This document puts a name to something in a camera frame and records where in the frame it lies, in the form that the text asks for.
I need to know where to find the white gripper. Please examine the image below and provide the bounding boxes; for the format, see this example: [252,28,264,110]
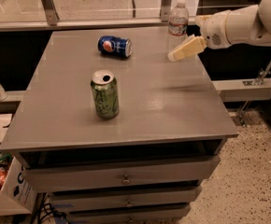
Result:
[167,10,231,62]

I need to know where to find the clear plastic water bottle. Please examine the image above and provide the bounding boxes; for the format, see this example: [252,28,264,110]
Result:
[166,0,189,53]

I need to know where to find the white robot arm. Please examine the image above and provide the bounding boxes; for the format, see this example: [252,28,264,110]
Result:
[167,0,271,62]

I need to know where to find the blue Pepsi can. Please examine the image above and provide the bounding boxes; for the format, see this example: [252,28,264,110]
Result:
[97,35,132,58]

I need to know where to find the green soda can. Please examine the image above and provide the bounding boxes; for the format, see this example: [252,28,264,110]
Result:
[91,70,119,119]

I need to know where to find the grey drawer cabinet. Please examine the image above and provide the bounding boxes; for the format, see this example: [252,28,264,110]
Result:
[1,27,237,216]

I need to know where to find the top grey drawer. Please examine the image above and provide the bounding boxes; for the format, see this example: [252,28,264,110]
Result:
[22,155,220,192]

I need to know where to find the grey drawer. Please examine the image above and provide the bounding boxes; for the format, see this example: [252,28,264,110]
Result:
[22,155,220,192]
[51,186,202,212]
[67,204,190,224]

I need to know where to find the middle grey drawer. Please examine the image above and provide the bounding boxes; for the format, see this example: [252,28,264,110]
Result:
[51,186,202,212]

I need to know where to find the bottom grey drawer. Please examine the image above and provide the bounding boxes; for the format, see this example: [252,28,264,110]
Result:
[67,204,190,224]

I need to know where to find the white cardboard box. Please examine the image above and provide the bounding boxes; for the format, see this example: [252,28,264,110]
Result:
[0,159,37,216]

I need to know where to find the metal frame rail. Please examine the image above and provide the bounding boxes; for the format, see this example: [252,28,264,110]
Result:
[0,0,271,33]

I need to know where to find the black cables on floor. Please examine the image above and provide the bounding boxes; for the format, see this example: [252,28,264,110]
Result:
[29,192,71,224]

